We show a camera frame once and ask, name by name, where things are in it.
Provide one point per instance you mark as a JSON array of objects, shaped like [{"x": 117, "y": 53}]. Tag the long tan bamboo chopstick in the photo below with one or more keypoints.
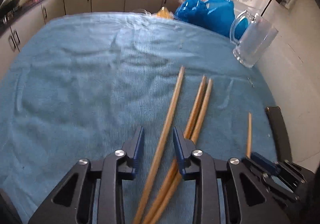
[
  {"x": 155, "y": 164},
  {"x": 249, "y": 134},
  {"x": 196, "y": 104},
  {"x": 205, "y": 104}
]

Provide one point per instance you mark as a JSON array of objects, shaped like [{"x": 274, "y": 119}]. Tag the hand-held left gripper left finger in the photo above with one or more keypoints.
[{"x": 138, "y": 150}]

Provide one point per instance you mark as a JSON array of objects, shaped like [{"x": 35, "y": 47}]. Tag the clear glass mug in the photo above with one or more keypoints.
[{"x": 255, "y": 39}]

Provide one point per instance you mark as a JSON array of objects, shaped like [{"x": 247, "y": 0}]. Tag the yellow packet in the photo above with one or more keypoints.
[{"x": 165, "y": 13}]

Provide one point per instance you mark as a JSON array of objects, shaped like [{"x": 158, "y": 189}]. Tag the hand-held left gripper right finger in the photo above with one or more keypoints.
[{"x": 178, "y": 153}]

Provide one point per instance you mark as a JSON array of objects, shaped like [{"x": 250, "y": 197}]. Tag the black smartphone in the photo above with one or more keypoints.
[{"x": 278, "y": 129}]

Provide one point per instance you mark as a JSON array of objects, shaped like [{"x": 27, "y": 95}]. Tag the blue plastic bag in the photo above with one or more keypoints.
[{"x": 207, "y": 14}]

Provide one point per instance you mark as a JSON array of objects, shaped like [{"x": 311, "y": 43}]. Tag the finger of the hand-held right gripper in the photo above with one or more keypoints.
[
  {"x": 277, "y": 185},
  {"x": 266, "y": 164}
]

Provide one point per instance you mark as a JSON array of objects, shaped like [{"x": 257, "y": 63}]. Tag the blue towel table cover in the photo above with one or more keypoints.
[{"x": 75, "y": 89}]

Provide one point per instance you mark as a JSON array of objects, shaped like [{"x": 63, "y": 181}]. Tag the small metal pin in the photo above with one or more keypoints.
[{"x": 250, "y": 81}]

